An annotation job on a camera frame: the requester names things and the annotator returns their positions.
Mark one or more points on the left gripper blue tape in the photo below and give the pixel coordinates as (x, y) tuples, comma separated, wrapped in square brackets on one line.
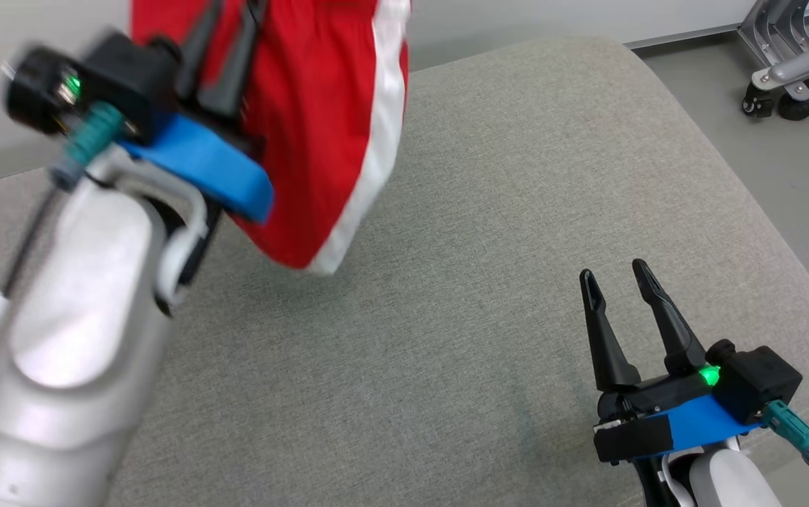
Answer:
[(200, 158)]

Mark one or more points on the right gripper blue tape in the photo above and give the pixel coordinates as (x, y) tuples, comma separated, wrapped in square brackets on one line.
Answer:
[(657, 415)]

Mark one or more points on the red shorts white trim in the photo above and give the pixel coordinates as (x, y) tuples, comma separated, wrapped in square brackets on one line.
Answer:
[(320, 105)]

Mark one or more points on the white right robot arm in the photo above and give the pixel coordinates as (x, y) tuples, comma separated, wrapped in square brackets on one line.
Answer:
[(728, 482)]

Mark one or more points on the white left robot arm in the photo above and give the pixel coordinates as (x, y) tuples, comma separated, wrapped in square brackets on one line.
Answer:
[(80, 317)]

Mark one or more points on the metal wheeled stand base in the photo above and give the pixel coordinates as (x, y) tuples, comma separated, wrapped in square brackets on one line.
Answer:
[(798, 63)]

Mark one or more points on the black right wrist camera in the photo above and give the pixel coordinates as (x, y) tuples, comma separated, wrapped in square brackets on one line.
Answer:
[(760, 380)]

